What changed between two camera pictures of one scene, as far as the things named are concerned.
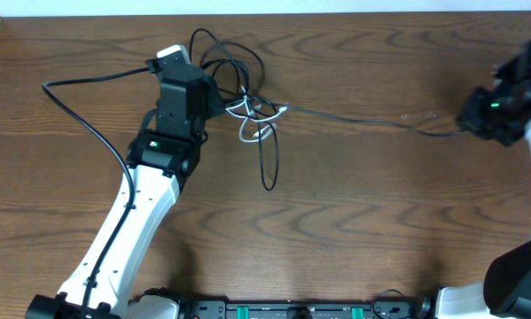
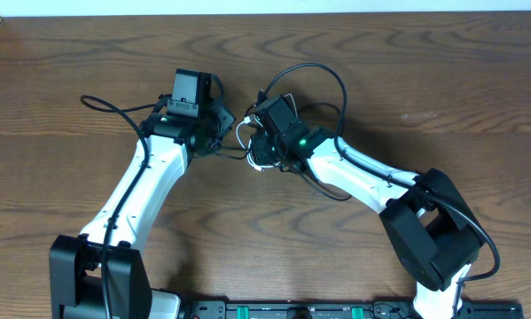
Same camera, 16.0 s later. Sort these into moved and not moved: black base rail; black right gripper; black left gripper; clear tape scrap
Moved: black right gripper; black left gripper
Not moved: clear tape scrap; black base rail
